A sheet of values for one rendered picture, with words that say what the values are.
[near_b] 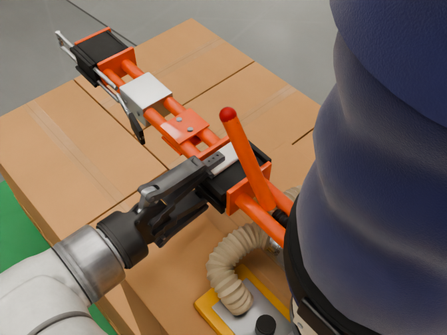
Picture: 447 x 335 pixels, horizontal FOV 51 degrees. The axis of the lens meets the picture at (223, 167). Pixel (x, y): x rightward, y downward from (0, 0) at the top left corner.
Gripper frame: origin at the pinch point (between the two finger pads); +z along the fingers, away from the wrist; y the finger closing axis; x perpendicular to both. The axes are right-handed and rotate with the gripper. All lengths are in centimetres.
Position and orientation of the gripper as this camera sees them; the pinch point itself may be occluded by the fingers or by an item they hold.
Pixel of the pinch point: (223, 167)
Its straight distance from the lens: 70.0
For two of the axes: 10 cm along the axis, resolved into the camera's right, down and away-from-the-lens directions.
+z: 7.4, -5.3, 4.1
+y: 0.0, 6.1, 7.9
